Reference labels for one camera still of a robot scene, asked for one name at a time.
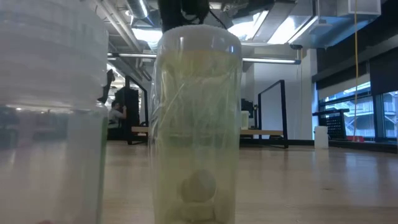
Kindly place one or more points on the small bottle with yellow pills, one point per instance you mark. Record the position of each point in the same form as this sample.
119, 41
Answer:
196, 124
244, 119

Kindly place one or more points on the green plant in white pot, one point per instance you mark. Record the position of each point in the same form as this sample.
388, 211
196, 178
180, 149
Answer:
109, 84

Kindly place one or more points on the black perforated metal stand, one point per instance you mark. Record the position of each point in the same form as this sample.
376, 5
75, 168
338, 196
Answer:
334, 124

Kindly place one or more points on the person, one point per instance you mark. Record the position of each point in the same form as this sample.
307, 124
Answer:
115, 116

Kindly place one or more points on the long ceiling light tube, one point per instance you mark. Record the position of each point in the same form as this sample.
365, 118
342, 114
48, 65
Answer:
270, 60

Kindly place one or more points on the wooden shelf with black frame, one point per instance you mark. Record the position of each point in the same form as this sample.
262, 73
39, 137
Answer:
264, 132

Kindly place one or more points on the large white pill bottle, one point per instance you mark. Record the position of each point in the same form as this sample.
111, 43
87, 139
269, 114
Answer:
321, 137

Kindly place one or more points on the large bottle with mixed pills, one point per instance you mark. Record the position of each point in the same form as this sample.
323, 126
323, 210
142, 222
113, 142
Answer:
46, 93

